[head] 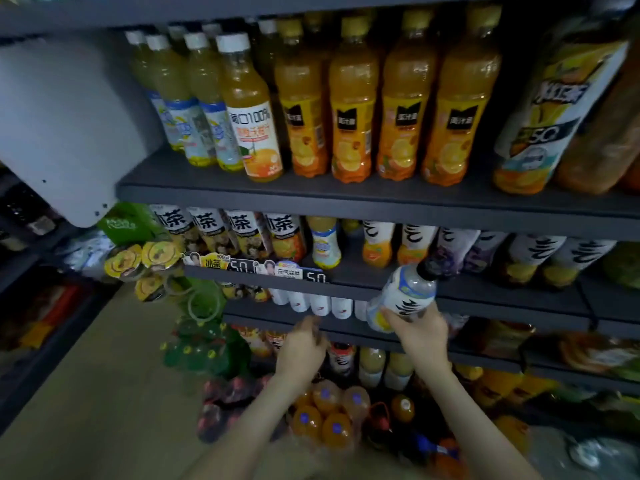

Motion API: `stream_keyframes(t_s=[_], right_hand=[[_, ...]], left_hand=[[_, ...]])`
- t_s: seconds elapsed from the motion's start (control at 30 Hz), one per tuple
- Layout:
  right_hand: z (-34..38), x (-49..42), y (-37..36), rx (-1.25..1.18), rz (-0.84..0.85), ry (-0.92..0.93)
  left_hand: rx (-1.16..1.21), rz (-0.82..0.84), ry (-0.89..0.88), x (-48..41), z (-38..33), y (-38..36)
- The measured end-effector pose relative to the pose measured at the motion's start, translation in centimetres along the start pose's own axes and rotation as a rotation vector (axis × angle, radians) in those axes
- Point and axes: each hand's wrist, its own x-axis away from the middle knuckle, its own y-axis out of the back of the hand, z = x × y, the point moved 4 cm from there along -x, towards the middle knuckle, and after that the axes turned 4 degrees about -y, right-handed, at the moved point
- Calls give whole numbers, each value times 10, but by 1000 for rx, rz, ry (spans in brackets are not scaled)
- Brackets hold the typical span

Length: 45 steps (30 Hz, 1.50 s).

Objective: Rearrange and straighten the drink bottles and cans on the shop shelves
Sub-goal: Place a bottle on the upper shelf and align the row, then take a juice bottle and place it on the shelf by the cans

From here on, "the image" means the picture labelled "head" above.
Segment orange juice bottle white cap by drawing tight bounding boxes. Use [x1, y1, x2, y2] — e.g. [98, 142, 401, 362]
[217, 33, 284, 183]

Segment dark grey metal shelf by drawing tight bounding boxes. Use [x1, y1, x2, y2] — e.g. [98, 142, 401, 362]
[0, 0, 640, 466]

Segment white label tea bottle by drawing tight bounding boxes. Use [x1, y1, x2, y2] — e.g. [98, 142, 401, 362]
[188, 207, 236, 256]
[150, 205, 201, 254]
[222, 209, 273, 261]
[263, 213, 308, 264]

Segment person's right hand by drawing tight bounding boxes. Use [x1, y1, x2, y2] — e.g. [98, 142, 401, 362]
[383, 299, 453, 381]

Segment row of small white bottles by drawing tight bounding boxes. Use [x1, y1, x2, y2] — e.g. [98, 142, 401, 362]
[268, 287, 373, 322]

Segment white shelf end panel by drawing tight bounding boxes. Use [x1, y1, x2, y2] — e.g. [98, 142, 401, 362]
[0, 35, 166, 228]

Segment person's right forearm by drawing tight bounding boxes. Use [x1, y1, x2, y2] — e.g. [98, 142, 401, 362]
[415, 369, 541, 480]

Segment yellow lid food tin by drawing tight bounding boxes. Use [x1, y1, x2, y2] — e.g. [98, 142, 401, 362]
[104, 245, 144, 283]
[141, 239, 184, 272]
[134, 273, 167, 303]

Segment amber tea bottle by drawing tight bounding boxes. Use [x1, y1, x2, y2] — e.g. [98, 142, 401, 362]
[558, 55, 640, 196]

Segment brushstroke bottle purple fruit print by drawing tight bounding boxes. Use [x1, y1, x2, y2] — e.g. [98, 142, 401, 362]
[428, 227, 481, 278]
[462, 231, 509, 274]

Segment black condiment rack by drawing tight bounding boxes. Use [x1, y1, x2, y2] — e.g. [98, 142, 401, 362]
[0, 169, 116, 436]

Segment person's left hand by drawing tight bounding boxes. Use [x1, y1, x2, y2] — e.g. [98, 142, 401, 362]
[275, 315, 331, 386]

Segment row of shelf price tags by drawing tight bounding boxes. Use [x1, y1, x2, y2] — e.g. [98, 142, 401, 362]
[183, 251, 329, 286]

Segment person's left forearm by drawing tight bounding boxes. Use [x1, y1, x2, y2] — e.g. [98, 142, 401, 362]
[190, 373, 316, 480]

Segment yellow juice bottle blue label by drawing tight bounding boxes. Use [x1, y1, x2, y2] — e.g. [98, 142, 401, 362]
[185, 33, 244, 174]
[147, 35, 216, 168]
[125, 31, 171, 146]

